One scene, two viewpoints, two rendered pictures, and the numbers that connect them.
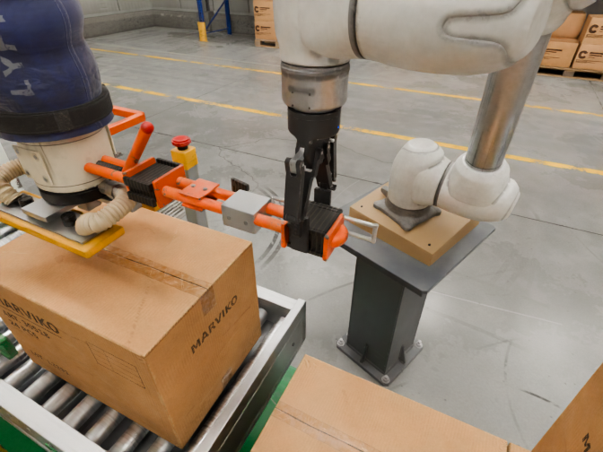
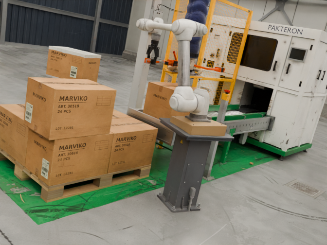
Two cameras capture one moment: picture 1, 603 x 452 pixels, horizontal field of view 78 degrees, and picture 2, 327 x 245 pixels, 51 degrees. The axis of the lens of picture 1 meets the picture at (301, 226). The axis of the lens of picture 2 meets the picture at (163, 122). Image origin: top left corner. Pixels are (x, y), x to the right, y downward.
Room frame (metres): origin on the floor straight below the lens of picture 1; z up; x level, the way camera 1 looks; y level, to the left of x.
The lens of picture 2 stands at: (1.51, -3.34, 1.47)
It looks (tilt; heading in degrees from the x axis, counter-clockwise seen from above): 14 degrees down; 103
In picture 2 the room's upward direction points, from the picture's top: 12 degrees clockwise
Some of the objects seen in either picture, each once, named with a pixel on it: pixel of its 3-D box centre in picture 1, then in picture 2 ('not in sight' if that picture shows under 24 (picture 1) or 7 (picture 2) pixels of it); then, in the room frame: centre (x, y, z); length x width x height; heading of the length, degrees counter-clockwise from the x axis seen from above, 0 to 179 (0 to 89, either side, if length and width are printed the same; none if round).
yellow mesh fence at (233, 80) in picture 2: not in sight; (217, 75); (1.00, 1.93, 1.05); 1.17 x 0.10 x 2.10; 63
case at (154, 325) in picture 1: (134, 305); (175, 103); (0.74, 0.49, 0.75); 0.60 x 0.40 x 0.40; 64
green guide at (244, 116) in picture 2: not in sight; (241, 117); (1.50, 1.40, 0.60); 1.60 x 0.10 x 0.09; 63
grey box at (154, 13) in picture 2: not in sight; (155, 21); (0.10, 1.23, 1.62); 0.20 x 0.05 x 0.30; 63
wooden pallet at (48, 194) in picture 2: not in sight; (75, 161); (0.01, -0.32, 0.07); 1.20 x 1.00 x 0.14; 63
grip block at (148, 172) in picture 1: (156, 181); (172, 62); (0.66, 0.29, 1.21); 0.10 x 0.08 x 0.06; 154
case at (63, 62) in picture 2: not in sight; (73, 64); (-0.95, 1.12, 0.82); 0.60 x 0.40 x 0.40; 174
